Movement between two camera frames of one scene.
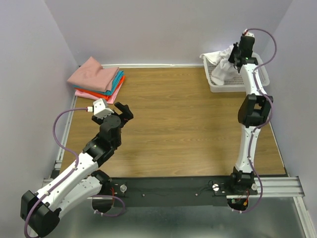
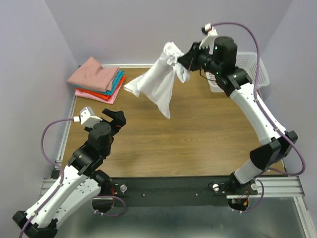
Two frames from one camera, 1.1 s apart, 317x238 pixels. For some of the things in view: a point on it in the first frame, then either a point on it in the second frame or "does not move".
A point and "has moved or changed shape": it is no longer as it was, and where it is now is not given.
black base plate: x=153 y=191 does not move
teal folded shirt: x=113 y=85 does not move
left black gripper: x=126 y=115 to x=119 y=121
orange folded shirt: x=101 y=94 does not move
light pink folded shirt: x=91 y=96 does not move
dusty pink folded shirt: x=91 y=75 does not move
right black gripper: x=234 y=48 to x=188 y=58
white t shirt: x=225 y=69 has moved or changed shape
